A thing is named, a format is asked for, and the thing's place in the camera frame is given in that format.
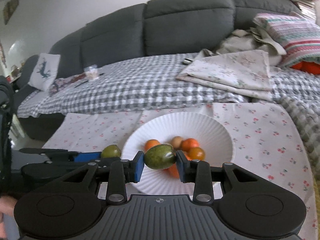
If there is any large orange mandarin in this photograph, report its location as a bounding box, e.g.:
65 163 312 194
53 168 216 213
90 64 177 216
165 164 180 179

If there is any striped colourful pillow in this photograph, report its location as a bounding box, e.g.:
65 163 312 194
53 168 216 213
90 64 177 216
253 12 319 67

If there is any small black white object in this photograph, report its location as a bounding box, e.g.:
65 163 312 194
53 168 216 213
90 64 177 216
183 59 193 65

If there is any green fruit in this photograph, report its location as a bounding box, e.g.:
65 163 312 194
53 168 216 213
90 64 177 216
100 145 121 158
144 144 176 170

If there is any white bird print cushion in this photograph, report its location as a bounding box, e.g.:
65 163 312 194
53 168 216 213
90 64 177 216
28 53 61 92

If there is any folded floral cloth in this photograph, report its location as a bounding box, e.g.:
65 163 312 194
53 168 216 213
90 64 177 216
176 50 273 101

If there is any floral patterned pouch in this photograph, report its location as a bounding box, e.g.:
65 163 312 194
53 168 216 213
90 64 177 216
49 73 85 96

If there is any white ribbed plate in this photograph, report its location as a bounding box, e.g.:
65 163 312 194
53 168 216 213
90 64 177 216
122 112 233 196

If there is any brown kiwi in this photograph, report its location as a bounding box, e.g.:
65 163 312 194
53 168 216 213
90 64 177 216
170 136 183 149

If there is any cherry print tablecloth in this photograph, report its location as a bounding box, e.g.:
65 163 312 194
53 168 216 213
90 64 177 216
45 102 318 239

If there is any small yellow orange fruit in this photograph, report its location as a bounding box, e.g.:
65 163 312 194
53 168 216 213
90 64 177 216
188 147 206 160

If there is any grey checkered blanket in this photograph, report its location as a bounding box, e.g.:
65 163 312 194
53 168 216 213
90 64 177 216
15 54 319 171

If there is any person's left hand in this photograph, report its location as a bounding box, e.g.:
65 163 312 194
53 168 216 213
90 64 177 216
0 196 17 220

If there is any dark grey sofa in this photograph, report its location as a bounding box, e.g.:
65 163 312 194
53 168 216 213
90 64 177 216
14 0 298 141

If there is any clear cotton swab box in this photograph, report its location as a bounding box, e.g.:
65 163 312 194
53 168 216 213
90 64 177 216
84 65 99 81

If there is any red tomato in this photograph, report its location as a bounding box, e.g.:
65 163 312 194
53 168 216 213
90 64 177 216
183 151 192 161

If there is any beige crumpled cloth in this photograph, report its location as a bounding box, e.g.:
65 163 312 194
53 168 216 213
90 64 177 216
195 27 287 66

